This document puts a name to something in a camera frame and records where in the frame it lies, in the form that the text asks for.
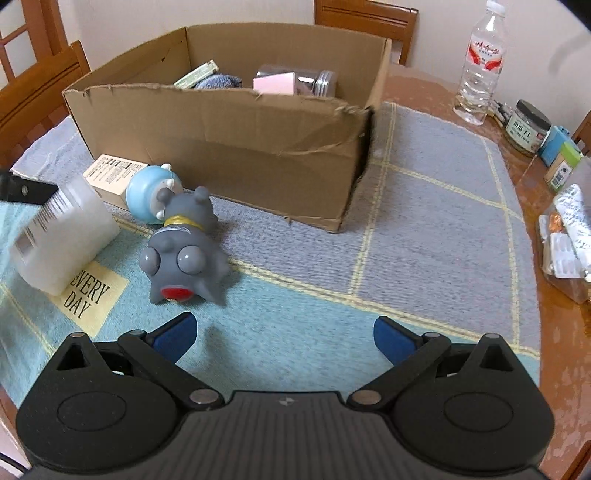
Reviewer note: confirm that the clear water bottle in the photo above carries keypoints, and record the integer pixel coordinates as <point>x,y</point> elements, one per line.
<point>480,69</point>

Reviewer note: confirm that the cardboard box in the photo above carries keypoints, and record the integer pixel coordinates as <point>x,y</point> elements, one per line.
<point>231,152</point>

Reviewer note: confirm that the clear jar of brown snacks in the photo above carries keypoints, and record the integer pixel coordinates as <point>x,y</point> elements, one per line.
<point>318,83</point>

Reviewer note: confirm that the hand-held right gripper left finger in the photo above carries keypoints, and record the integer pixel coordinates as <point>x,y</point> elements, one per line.
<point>175,334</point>

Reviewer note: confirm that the blue round toy figure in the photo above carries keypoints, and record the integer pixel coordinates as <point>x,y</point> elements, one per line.
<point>143,189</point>

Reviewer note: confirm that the large clear jar black lid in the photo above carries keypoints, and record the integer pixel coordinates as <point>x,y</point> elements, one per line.
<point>577,286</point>

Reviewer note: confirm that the grey bug-eyed toy figure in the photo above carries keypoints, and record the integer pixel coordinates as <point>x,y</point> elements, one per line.
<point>184,249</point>

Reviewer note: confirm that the white pill blister pack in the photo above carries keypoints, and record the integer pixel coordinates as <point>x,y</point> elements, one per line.
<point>565,258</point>

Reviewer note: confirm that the blue-grey knitted sock roll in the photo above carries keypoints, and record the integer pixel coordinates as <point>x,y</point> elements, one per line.
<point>219,82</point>

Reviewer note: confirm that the wooden chair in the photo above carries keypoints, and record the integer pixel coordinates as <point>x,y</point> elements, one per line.
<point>41,83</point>
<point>364,18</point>
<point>584,134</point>

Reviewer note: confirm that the white plastic bottle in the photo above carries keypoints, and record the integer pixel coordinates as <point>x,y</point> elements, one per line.
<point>64,240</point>

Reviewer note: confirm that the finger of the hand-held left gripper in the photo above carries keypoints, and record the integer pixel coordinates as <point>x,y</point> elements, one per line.
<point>23,189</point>

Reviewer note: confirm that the seed jar with black lid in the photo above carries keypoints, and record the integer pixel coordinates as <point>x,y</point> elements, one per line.
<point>524,134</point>

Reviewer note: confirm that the blue checked table mat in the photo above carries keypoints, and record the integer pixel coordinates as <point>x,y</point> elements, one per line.
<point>415,230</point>

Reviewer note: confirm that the wooden chair back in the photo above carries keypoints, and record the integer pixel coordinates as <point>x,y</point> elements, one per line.
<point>364,18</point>

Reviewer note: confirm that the beige small carton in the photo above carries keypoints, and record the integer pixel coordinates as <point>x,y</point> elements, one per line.
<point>113,173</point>

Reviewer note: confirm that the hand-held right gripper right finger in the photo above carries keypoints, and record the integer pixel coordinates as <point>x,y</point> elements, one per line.
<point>392,337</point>

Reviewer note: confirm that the green and beige carton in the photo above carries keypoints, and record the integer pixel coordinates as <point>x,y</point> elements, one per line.
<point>196,76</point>

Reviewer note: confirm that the green-lidded small bottle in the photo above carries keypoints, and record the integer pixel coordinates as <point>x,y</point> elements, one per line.
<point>561,170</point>

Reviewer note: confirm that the black marker pens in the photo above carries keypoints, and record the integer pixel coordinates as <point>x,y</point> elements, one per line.
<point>501,110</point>

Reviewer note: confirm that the silver pill blister pack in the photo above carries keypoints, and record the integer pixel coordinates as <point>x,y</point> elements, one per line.
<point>575,217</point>

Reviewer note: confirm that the pink knitted sock roll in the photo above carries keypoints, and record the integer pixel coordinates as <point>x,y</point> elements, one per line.
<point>274,84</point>

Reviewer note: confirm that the cyan small box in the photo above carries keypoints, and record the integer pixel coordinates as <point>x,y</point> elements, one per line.
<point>554,145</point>

